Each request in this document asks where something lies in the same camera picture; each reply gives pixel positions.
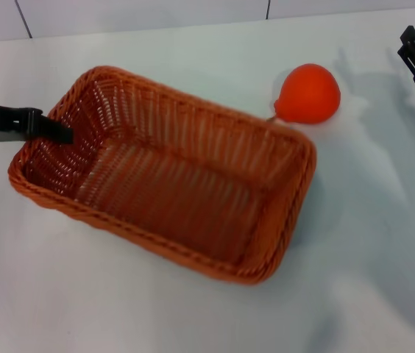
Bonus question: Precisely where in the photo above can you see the orange toy pear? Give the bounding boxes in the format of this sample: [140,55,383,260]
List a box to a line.
[270,63,341,126]

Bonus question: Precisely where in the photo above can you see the orange woven plastic basket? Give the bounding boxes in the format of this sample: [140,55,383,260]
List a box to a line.
[7,65,318,287]

